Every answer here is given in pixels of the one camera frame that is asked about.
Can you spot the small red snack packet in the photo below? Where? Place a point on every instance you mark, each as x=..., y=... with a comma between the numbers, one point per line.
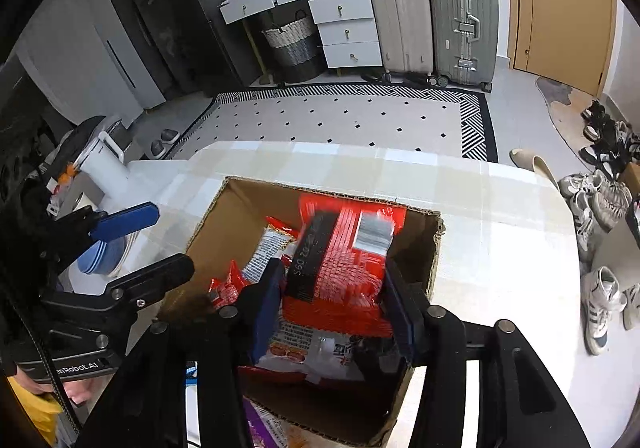
x=227, y=285

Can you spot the black white patterned rug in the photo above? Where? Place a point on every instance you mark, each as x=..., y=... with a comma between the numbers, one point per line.
x=350, y=122

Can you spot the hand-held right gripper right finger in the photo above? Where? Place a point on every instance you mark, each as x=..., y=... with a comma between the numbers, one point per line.
x=400, y=323

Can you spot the blue bowl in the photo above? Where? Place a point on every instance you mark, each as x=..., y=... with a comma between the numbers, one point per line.
x=97, y=260

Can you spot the white desk with drawers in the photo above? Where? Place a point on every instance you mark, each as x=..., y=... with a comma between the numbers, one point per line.
x=345, y=10

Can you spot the purple snack packet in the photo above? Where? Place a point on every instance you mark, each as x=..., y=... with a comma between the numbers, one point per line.
x=262, y=428

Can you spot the beige slipper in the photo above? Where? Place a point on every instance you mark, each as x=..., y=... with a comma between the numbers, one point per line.
x=545, y=170
x=522, y=157

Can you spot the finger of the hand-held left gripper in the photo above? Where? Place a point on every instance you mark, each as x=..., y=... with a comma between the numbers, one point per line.
x=155, y=275
x=125, y=223

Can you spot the white red noodle packet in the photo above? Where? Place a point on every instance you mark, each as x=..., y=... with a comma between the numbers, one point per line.
x=310, y=350
x=267, y=248

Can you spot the white thermos kettle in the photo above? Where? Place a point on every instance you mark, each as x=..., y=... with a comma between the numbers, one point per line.
x=107, y=162

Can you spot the grey door mat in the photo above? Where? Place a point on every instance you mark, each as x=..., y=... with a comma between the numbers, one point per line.
x=565, y=107

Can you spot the beige suitcase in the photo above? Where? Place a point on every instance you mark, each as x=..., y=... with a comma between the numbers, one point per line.
x=400, y=17

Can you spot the checkered tablecloth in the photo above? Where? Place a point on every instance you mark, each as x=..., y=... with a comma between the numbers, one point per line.
x=500, y=278

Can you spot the brown cardboard box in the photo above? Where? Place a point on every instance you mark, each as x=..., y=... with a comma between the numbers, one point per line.
x=235, y=208

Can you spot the silver suitcase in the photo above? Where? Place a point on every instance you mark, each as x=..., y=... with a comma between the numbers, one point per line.
x=462, y=22

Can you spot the woven laundry basket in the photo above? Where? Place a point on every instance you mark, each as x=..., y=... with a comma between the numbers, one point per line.
x=292, y=45

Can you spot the large red snack pack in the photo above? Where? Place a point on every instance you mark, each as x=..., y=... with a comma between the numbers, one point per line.
x=345, y=268

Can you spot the black refrigerator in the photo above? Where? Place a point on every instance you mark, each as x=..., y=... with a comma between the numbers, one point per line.
x=200, y=17

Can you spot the pile of assorted shoes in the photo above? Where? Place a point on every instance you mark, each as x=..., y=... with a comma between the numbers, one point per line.
x=605, y=167

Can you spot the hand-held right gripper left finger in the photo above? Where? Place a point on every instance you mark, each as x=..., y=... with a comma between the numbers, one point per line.
x=265, y=318

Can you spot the white sneaker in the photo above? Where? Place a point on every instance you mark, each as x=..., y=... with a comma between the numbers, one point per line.
x=602, y=308
x=632, y=308

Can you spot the person's left hand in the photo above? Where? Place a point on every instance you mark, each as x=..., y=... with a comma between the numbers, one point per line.
x=75, y=390

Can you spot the dark tall wardrobe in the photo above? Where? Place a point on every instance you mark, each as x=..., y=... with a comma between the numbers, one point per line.
x=135, y=12

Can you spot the wooden door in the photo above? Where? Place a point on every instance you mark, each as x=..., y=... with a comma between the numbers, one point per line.
x=565, y=12

